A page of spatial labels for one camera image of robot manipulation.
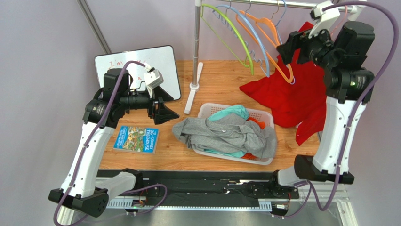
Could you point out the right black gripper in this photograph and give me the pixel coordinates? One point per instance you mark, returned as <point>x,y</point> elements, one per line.
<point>296,42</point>

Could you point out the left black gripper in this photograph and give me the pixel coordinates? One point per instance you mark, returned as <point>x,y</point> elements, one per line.
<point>162,114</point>

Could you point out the grey t shirt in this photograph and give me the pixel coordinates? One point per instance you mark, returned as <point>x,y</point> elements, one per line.
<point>230,134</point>

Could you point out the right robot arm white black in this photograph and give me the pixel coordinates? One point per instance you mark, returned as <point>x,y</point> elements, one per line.
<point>347,91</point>

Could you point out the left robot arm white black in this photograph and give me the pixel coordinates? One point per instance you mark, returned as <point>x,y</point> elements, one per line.
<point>80,191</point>

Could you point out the orange hanger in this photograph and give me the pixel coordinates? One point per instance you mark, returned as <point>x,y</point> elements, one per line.
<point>266,23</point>

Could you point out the red t shirt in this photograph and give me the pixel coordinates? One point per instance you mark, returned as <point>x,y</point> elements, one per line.
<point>301,105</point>

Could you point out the blue plastic notched hanger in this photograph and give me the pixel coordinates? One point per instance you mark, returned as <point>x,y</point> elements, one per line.
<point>252,52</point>

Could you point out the teal t shirt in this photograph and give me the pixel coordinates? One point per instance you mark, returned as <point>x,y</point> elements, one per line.
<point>238,110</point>

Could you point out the orange t shirt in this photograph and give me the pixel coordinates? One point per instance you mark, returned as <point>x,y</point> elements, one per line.
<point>261,124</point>

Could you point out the green hanger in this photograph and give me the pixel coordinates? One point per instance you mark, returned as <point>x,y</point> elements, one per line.
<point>247,62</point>

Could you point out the blue treehouse book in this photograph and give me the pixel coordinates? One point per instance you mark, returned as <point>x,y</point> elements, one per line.
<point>137,140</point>

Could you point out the white plastic laundry basket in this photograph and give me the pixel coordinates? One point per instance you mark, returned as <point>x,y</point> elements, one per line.
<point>208,109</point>

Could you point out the white dry-erase board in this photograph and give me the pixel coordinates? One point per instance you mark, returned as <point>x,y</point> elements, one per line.
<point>161,58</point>

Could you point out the metal clothes rack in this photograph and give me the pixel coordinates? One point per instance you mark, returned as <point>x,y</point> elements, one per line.
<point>354,10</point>

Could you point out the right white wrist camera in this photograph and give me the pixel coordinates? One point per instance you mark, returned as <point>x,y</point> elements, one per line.
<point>323,19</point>

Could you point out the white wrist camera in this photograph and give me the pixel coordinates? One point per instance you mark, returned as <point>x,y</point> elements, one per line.
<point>323,19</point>
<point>153,78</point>

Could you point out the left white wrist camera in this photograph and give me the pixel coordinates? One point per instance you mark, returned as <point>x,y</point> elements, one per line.
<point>153,78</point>

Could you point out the pink wire hanger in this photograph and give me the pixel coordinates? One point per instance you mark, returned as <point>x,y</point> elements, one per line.
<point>340,23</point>

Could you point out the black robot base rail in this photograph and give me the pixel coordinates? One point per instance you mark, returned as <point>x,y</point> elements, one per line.
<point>214,190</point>

